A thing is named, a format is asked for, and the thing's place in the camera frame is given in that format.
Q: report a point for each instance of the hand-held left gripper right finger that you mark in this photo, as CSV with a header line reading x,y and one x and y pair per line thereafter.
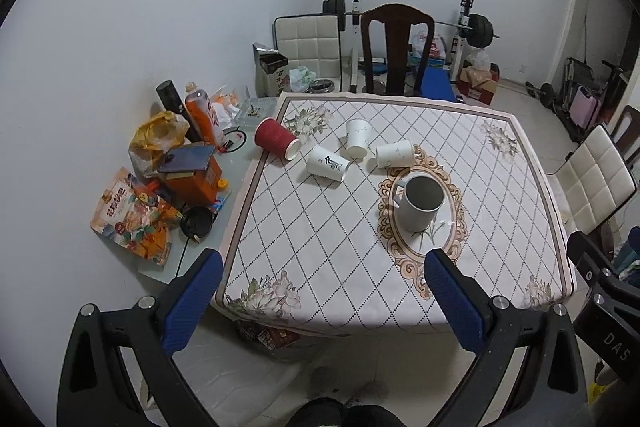
x,y
455,302

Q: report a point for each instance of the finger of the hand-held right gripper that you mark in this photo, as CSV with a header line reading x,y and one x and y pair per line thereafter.
x,y
587,254

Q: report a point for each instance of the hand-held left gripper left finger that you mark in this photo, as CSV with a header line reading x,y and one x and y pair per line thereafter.
x,y
192,302

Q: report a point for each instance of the red paper cup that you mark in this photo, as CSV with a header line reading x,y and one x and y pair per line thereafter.
x,y
272,137

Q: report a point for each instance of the white paper cup black print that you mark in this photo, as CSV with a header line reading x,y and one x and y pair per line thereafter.
x,y
325,163

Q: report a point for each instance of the white padded chair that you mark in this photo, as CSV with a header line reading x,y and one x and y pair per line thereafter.
x,y
595,177
305,42

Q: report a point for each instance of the black round device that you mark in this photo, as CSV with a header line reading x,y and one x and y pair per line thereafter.
x,y
196,221

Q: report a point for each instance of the red printed box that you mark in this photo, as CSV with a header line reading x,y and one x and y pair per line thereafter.
x,y
272,336

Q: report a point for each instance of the grey mug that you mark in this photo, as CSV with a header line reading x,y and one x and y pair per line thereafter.
x,y
417,214

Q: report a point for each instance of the colourful snack bag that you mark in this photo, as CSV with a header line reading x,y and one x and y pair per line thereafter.
x,y
130,217

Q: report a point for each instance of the orange box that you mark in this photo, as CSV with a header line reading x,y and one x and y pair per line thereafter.
x,y
200,187

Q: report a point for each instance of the floral diamond pattern tablecloth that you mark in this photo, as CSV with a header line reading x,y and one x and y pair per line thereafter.
x,y
300,232

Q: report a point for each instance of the dark wooden chair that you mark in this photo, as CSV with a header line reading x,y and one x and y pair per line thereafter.
x,y
395,32
627,127

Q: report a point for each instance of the black shoe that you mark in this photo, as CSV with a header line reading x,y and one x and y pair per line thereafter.
x,y
375,414
317,414

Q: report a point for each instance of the blue wallet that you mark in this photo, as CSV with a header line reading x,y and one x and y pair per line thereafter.
x,y
187,158

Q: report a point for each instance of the pink suitcase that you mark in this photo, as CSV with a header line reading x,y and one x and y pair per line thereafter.
x,y
586,107

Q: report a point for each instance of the black dumbbell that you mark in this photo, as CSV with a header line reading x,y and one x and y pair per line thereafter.
x,y
540,90

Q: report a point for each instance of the yellow plastic bag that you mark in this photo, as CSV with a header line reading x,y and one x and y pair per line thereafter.
x,y
155,134

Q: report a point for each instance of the black folded cart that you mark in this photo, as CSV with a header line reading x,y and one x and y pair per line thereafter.
x,y
580,74

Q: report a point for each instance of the orange drink bottle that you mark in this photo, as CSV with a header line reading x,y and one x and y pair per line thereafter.
x,y
201,112

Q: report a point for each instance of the cardboard box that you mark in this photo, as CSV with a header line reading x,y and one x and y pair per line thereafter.
x,y
477,89

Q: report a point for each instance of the glass ashtray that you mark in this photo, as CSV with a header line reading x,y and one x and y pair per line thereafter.
x,y
252,111

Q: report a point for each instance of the black bottle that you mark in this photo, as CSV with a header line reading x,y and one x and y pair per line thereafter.
x,y
172,99

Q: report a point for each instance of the blue bench pad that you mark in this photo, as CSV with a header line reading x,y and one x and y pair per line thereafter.
x,y
435,84

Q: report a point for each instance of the tea gift box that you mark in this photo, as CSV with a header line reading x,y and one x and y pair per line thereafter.
x,y
272,77

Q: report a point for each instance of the green white plastic bag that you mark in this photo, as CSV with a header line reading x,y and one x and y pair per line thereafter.
x,y
301,79

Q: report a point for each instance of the barbell with black plates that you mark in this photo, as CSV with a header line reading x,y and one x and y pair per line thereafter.
x,y
480,27

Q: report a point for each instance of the metal bowl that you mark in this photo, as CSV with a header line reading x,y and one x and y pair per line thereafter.
x,y
322,85

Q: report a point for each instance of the white plastic bag red print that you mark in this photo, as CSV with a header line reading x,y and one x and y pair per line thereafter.
x,y
427,44

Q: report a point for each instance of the white rack post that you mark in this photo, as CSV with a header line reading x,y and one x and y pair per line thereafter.
x,y
355,7
465,7

